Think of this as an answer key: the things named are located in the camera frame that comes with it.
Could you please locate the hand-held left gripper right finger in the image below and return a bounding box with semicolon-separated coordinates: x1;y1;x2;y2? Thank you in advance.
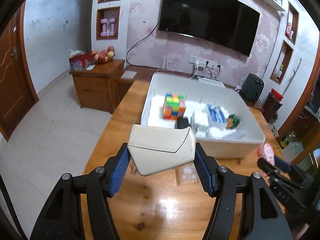
194;142;294;240

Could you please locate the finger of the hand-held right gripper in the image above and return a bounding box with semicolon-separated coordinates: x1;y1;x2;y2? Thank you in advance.
257;157;305;190
274;154;309;182

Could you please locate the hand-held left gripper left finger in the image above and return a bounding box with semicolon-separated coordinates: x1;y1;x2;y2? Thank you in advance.
30;142;130;240

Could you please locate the pink round case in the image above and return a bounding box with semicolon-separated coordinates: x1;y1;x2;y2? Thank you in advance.
256;142;275;167

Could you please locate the white plastic storage box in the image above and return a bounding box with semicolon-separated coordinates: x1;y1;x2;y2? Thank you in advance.
140;72;266;159

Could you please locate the cream folding glasses case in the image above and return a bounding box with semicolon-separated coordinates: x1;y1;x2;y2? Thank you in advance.
127;124;196;176

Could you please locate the white small box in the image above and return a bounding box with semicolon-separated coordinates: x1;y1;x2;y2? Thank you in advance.
191;110;210;137

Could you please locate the blue label floss box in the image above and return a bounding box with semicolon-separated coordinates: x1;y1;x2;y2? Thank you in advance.
204;104;228;130

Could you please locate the green cube box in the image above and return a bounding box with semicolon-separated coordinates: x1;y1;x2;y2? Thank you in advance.
226;114;241;130

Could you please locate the multicolour puzzle cube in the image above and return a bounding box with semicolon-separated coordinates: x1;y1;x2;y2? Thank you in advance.
162;93;187;120

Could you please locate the yellow label bottle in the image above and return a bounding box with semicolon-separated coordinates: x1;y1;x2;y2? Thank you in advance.
279;132;296;150

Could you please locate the black small case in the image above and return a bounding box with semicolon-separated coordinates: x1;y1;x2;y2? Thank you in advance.
176;118;190;130

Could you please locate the red lid jar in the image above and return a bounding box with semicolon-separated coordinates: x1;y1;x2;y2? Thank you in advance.
264;88;283;120

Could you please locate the low wooden television bench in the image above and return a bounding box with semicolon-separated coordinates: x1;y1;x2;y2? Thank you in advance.
114;66;160;107

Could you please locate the wooden side cabinet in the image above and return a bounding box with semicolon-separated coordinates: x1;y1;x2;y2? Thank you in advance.
69;59;125;113

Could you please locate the red tissue box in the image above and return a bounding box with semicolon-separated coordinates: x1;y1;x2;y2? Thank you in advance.
69;51;93;71

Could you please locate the bowl of fruit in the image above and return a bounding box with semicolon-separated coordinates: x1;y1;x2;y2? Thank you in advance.
91;46;116;65

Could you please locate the brown wooden door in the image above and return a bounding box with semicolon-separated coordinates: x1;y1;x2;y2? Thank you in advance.
0;1;39;141

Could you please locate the white power cable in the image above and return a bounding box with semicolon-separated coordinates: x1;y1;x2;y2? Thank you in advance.
188;66;200;80

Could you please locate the white wall socket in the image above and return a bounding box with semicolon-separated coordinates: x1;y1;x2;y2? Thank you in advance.
189;55;222;71

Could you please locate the black television cable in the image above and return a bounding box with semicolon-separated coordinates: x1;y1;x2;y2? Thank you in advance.
126;20;160;67

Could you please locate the black wall television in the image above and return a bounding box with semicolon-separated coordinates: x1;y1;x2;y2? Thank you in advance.
159;0;260;57

